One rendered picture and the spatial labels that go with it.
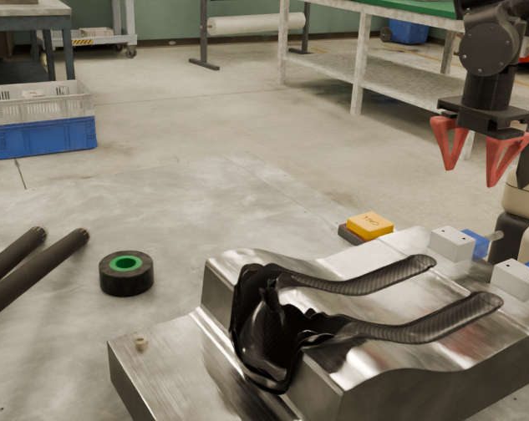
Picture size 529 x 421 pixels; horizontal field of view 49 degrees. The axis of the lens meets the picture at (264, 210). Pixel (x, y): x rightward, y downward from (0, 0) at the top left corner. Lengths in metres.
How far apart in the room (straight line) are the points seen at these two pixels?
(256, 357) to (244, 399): 0.06
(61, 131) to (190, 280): 2.99
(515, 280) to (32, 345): 0.62
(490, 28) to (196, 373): 0.48
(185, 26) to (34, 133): 3.99
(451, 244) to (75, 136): 3.23
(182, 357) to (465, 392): 0.31
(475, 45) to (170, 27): 6.81
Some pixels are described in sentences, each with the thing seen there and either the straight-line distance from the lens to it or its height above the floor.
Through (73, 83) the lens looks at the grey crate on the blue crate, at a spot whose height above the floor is 0.33.
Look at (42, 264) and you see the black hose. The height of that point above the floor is 0.87.
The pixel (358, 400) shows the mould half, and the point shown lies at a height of 0.91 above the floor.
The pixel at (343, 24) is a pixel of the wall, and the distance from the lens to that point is 8.55.
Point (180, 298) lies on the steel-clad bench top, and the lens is 0.87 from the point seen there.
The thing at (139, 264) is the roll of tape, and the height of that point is 0.83.
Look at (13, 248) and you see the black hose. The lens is 0.95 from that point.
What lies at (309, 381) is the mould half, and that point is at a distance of 0.57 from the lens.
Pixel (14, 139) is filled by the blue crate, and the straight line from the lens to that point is 3.82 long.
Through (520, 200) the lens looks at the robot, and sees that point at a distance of 1.53.
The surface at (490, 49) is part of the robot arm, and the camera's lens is 0.70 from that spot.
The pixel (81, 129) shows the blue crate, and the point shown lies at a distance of 3.86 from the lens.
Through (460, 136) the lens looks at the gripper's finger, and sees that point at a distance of 0.85.
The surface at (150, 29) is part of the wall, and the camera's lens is 7.35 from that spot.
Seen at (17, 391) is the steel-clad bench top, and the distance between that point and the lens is 0.76.
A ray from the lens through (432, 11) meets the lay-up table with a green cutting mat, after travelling 4.11.
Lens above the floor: 1.29
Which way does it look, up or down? 25 degrees down
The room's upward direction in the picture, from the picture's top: 3 degrees clockwise
